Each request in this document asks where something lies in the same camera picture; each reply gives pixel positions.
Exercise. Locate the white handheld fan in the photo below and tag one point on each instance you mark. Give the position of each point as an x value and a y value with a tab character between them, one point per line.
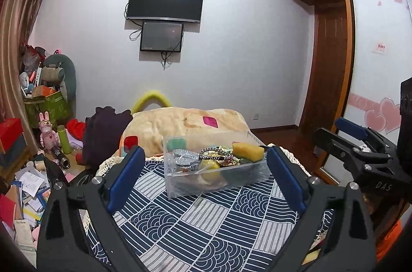
24	80

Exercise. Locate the dark purple garment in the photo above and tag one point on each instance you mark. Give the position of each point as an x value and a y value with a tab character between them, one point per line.
103	136

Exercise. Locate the yellow neck pillow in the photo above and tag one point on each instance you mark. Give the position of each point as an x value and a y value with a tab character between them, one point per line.
149	96

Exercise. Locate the yellow plush toy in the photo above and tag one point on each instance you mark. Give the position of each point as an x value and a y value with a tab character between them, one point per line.
209	169

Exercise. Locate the red cloth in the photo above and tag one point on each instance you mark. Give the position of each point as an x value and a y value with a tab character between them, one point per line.
75	130

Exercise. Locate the silver foil packet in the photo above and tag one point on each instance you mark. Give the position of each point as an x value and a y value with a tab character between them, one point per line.
185	159

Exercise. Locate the clear plastic storage box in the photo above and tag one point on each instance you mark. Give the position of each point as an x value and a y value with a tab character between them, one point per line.
219	185

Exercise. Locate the small black monitor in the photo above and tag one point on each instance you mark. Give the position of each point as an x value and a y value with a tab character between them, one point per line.
161	36

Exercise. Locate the navy wave-pattern bedsheet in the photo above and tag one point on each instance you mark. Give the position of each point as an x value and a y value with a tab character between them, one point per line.
209	227

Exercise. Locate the red box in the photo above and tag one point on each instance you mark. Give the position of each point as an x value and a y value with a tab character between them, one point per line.
9	130

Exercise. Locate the green storage box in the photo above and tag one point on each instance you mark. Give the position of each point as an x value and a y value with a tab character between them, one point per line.
51	107

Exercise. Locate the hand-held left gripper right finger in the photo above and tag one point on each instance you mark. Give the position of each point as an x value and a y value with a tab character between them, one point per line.
288	182

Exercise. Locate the floral fabric scrunchie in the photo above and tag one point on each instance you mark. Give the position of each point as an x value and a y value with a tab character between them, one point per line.
230	162

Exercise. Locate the black flashlight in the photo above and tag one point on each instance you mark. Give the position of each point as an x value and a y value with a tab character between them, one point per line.
61	157

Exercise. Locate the striped curtain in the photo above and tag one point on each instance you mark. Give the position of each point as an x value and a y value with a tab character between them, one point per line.
19	17

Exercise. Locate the pile of papers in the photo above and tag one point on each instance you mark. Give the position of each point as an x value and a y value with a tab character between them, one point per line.
29	191

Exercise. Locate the green bottle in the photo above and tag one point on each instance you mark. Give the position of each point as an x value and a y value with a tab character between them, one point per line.
64	140

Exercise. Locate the yellow sponge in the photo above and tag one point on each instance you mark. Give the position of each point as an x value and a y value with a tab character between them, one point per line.
247	152

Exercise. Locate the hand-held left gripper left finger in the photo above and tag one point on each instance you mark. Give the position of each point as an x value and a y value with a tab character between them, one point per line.
125	178

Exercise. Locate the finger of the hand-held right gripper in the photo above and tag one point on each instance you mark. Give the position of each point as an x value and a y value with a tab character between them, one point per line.
350	127
334	146

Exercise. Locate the green plush cushion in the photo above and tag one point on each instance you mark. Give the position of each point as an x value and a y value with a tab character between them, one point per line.
69	72

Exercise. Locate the blue box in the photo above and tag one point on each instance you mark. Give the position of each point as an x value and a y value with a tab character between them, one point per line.
13	156

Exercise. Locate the beige fleece blanket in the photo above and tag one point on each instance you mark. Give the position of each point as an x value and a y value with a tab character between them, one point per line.
180	120

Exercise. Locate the pink bunny toy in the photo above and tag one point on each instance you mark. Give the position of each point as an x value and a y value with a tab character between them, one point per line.
48	133

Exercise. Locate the wooden wardrobe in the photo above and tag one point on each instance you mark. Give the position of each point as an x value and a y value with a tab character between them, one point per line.
373	66

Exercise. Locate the wooden door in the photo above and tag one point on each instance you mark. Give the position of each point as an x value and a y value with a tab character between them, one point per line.
328	72

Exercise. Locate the black wall television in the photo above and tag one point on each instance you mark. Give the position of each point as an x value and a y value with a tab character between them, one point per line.
165	0

